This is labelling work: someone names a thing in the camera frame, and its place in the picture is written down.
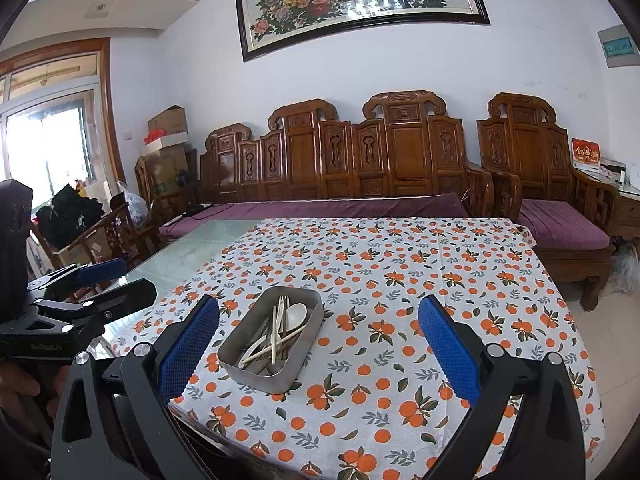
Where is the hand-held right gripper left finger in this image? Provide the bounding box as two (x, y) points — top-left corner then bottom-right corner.
(50, 295), (222, 480)

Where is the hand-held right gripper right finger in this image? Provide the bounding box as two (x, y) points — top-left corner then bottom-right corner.
(417, 294), (588, 480)

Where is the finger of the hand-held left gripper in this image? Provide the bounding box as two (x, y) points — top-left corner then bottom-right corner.
(27, 257), (127, 298)
(32, 277), (158, 333)

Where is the grey metal tray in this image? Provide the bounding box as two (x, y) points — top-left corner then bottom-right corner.
(217, 286), (323, 395)

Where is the white fork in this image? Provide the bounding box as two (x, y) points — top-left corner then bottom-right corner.
(270, 296), (291, 341)

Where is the large white spoon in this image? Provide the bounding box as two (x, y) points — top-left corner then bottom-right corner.
(239, 303), (309, 368)

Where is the person's left hand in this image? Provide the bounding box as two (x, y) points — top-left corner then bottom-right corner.
(0, 360), (71, 426)

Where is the wooden chair with clothes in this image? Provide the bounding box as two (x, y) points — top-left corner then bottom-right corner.
(30, 195), (161, 281)

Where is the pile of black clothes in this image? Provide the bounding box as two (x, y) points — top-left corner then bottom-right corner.
(37, 183), (105, 251)

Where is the crumpled plastic bag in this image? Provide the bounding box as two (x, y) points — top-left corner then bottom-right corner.
(117, 181), (151, 226)

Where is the wooden corner chair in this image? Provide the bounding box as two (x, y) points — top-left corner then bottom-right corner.
(135, 152), (201, 211)

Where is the person's dark clothing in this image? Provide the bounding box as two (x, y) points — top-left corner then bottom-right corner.
(0, 410), (53, 480)

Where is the orange fruit print tablecloth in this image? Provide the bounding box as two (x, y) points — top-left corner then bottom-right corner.
(107, 217), (606, 478)

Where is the large cardboard box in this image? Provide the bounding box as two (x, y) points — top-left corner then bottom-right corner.
(142, 147), (198, 196)

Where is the white box with red item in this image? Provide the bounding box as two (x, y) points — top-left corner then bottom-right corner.
(140, 130), (188, 157)

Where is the wooden framed balcony window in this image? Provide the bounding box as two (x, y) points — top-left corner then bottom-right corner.
(0, 37), (126, 211)

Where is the small cardboard box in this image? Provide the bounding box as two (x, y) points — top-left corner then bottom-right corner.
(147, 105), (188, 137)

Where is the purple armchair cushion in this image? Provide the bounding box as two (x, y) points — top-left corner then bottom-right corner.
(517, 199), (612, 251)

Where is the purple sofa cushion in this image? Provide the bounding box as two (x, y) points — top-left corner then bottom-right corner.
(159, 192), (471, 241)

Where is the carved wooden sofa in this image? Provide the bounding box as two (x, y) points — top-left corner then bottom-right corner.
(199, 91), (496, 221)

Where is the clear plastic bag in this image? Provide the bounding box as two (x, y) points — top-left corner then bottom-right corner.
(610, 242), (640, 293)

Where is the carved wooden armchair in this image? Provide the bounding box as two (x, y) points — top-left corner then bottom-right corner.
(476, 92), (621, 311)

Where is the wooden side table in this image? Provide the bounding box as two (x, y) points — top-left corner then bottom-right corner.
(572, 165), (640, 241)

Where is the red box on side table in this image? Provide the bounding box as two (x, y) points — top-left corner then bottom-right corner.
(571, 138), (601, 171)

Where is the framed peacock flower painting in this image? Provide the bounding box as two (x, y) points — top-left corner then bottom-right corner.
(234, 0), (491, 63)

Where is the grey wall electrical panel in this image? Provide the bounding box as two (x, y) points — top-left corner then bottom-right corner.
(597, 24), (640, 70)

